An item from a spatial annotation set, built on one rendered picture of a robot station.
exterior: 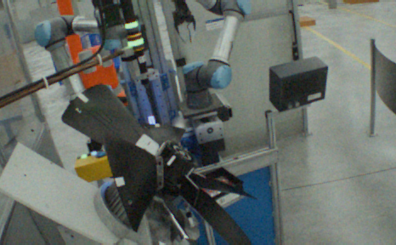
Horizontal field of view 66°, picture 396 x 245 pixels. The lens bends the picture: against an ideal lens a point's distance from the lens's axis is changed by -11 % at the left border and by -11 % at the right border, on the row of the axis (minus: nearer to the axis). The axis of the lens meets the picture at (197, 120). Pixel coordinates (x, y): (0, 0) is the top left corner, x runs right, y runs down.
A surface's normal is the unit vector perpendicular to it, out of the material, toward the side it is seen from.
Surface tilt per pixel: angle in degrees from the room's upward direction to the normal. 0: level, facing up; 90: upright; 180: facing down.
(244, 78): 90
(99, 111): 48
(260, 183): 90
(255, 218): 90
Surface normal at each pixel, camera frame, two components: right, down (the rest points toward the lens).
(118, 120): 0.44, -0.50
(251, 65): 0.25, 0.36
